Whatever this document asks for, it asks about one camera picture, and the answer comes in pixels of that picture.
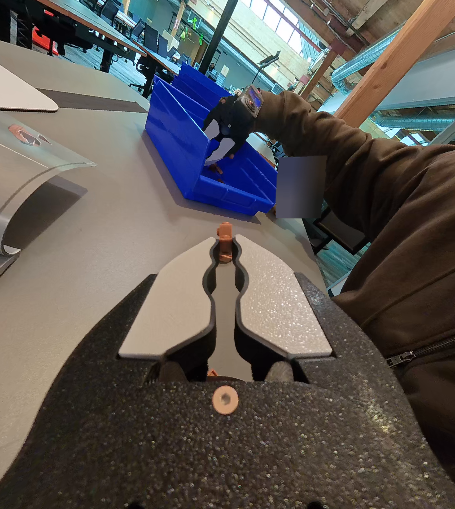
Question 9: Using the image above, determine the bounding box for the silver monitor stand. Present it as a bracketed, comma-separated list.
[0, 47, 59, 112]

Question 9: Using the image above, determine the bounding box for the open instruction booklet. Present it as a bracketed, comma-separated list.
[0, 95, 97, 305]

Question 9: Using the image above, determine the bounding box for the green neon sign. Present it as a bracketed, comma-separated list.
[180, 16, 206, 46]

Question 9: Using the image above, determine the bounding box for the black column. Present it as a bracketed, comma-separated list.
[198, 0, 239, 75]

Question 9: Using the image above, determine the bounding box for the wooden post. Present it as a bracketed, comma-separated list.
[333, 0, 455, 128]

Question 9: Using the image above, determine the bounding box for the brown jacket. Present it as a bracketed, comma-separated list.
[323, 119, 455, 509]

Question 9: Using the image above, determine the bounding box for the orange brick with side stud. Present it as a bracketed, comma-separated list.
[216, 221, 235, 263]

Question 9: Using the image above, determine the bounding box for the blue plastic bin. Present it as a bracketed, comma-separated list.
[172, 62, 234, 106]
[145, 76, 279, 216]

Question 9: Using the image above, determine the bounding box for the silver ventilation duct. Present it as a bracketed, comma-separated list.
[331, 20, 411, 84]

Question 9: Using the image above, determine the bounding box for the red plastic object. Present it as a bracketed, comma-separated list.
[32, 26, 59, 56]

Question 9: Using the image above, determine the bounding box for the grey desk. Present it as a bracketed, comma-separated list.
[0, 32, 329, 509]

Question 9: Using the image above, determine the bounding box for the black tripod stand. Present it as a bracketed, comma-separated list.
[256, 50, 282, 82]

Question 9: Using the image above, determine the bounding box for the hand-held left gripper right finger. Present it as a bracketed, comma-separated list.
[233, 235, 334, 360]

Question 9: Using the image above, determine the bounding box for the black office chair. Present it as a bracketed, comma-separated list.
[128, 18, 160, 98]

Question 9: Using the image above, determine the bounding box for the long wooden-edged table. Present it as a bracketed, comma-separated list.
[38, 0, 180, 98]

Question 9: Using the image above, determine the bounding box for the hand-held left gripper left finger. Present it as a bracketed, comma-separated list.
[119, 237, 217, 360]

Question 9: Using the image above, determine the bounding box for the person's right forearm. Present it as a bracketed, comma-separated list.
[253, 91, 375, 239]

